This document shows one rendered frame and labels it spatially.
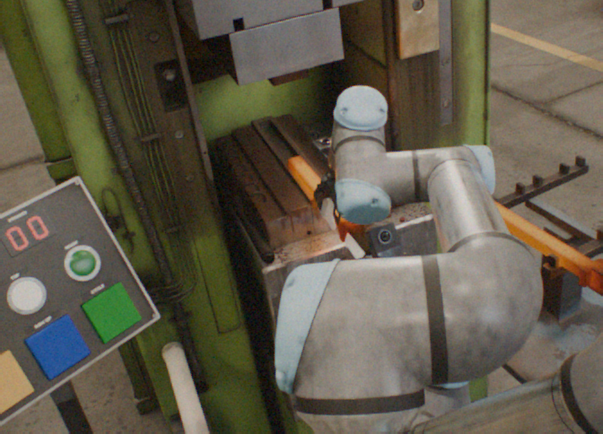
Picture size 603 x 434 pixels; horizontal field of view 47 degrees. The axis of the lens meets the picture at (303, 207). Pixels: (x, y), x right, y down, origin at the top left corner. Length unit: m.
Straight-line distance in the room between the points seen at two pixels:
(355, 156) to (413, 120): 0.60
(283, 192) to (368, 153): 0.48
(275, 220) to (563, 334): 0.64
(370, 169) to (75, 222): 0.51
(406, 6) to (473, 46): 0.22
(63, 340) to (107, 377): 1.44
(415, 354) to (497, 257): 0.12
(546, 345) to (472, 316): 0.92
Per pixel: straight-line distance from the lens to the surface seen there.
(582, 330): 1.56
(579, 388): 0.78
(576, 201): 3.19
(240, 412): 1.88
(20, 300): 1.18
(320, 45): 1.26
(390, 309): 0.59
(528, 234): 1.34
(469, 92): 1.64
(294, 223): 1.40
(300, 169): 1.47
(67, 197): 1.21
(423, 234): 1.47
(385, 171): 0.97
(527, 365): 1.47
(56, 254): 1.20
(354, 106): 1.01
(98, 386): 2.61
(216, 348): 1.71
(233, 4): 1.20
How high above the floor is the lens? 1.74
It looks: 33 degrees down
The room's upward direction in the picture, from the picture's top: 9 degrees counter-clockwise
